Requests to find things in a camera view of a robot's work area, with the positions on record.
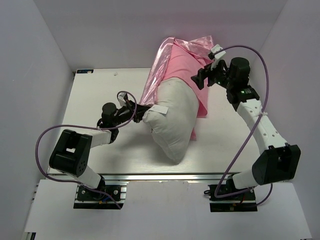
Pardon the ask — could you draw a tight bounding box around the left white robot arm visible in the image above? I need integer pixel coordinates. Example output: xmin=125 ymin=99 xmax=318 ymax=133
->
xmin=49 ymin=100 xmax=149 ymax=200

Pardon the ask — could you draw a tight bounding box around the left blue corner label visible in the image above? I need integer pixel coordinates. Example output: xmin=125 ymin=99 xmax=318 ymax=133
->
xmin=76 ymin=69 xmax=94 ymax=74

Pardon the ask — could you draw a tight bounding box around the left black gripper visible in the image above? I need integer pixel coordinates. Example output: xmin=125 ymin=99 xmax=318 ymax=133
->
xmin=112 ymin=99 xmax=154 ymax=127

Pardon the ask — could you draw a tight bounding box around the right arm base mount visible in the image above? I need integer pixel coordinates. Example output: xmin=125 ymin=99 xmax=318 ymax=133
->
xmin=203 ymin=184 xmax=258 ymax=213

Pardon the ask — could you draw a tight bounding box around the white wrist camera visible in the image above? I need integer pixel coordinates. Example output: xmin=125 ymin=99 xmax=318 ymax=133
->
xmin=208 ymin=44 xmax=226 ymax=70
xmin=117 ymin=91 xmax=128 ymax=107

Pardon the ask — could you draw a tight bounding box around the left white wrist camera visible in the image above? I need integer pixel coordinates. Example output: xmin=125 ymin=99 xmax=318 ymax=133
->
xmin=117 ymin=91 xmax=128 ymax=107

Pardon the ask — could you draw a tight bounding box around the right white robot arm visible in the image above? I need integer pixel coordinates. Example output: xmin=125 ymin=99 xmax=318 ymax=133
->
xmin=191 ymin=57 xmax=301 ymax=200

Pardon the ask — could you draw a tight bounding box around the pink pillowcase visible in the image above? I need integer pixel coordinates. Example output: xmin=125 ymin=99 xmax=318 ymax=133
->
xmin=140 ymin=36 xmax=214 ymax=140

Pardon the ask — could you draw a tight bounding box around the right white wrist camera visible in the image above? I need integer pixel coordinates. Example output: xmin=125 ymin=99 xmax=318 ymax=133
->
xmin=208 ymin=44 xmax=226 ymax=70

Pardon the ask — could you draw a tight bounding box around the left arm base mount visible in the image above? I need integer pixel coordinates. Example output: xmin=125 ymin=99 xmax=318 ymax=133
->
xmin=73 ymin=181 xmax=127 ymax=210

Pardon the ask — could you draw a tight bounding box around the white pillow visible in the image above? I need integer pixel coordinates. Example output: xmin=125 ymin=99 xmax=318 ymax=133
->
xmin=142 ymin=77 xmax=199 ymax=165

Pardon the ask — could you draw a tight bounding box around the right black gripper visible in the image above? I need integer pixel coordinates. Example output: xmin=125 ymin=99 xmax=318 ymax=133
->
xmin=190 ymin=58 xmax=234 ymax=90

